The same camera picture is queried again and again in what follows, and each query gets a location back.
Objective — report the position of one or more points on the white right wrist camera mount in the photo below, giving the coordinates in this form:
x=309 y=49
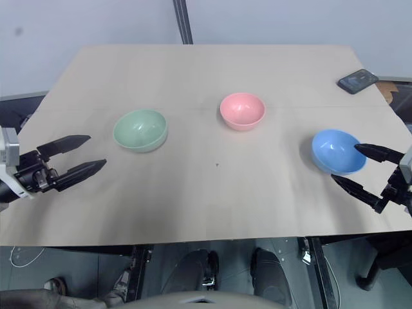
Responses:
x=407 y=164

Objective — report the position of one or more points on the green plastic bowl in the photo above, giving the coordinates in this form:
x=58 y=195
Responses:
x=140 y=130

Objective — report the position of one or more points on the black table leg frame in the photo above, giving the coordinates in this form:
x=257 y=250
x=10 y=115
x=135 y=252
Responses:
x=322 y=273
x=139 y=267

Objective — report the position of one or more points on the grey robot torso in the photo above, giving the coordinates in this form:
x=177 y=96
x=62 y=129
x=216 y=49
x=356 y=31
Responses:
x=206 y=299

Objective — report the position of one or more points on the brown cardboard piece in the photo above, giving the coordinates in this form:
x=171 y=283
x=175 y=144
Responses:
x=386 y=90

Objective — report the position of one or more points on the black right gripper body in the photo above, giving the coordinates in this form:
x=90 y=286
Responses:
x=397 y=193

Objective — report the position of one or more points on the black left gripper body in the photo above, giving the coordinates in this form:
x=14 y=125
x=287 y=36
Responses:
x=33 y=170

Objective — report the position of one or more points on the person's shoe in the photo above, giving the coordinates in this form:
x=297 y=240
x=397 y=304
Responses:
x=116 y=288
x=55 y=284

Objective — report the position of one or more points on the blue plastic bowl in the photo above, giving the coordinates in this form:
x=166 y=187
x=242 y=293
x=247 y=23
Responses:
x=336 y=151

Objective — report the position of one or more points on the dark rounded robot foot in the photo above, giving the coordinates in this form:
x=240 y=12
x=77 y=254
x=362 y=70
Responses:
x=270 y=277
x=193 y=270

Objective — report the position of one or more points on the black smartphone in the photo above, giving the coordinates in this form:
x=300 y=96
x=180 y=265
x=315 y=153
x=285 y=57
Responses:
x=358 y=81

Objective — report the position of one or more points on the pink plastic bowl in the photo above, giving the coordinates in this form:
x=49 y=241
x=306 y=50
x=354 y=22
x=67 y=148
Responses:
x=242 y=109

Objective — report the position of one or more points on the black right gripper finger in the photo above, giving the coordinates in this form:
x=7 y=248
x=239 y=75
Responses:
x=357 y=190
x=380 y=153

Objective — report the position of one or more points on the black chair base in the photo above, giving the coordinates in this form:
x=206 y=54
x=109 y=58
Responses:
x=376 y=267

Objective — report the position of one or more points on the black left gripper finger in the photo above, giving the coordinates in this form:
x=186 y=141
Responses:
x=64 y=143
x=82 y=170

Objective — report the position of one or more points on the dark metal pole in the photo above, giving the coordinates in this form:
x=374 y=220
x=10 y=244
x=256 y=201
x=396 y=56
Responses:
x=183 y=21

